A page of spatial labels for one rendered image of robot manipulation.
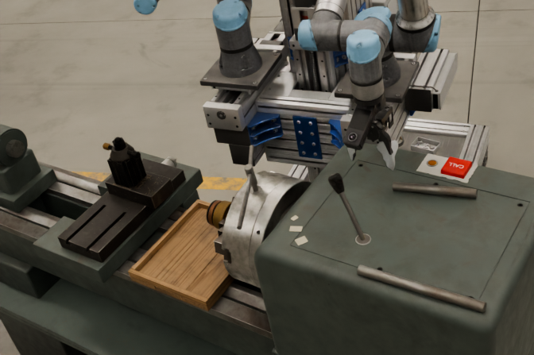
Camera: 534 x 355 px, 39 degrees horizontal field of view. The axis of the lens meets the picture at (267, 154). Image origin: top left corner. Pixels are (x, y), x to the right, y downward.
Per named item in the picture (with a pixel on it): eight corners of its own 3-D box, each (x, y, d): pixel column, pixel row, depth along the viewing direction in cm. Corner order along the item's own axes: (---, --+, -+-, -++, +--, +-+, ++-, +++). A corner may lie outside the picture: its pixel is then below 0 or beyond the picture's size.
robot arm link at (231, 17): (217, 52, 258) (208, 17, 250) (220, 33, 269) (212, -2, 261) (252, 48, 256) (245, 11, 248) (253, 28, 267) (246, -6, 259)
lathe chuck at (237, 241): (319, 231, 227) (299, 154, 206) (265, 312, 209) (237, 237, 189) (293, 223, 232) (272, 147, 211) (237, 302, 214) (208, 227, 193)
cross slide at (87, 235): (186, 179, 260) (183, 169, 257) (102, 263, 233) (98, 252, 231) (146, 167, 269) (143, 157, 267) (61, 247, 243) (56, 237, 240)
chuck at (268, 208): (330, 234, 225) (311, 156, 205) (275, 316, 208) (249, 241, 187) (319, 231, 227) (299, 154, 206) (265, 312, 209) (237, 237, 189)
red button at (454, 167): (472, 167, 191) (472, 160, 190) (463, 181, 187) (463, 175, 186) (449, 162, 194) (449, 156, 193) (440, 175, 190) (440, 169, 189)
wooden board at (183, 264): (274, 231, 241) (272, 221, 239) (208, 311, 219) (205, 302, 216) (199, 207, 256) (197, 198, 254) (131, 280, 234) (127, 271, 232)
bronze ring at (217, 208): (245, 197, 215) (219, 190, 220) (227, 218, 210) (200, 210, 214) (251, 221, 221) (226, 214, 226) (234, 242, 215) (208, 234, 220)
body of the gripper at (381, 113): (395, 125, 188) (392, 85, 181) (380, 145, 183) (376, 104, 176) (367, 120, 192) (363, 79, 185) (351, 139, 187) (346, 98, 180)
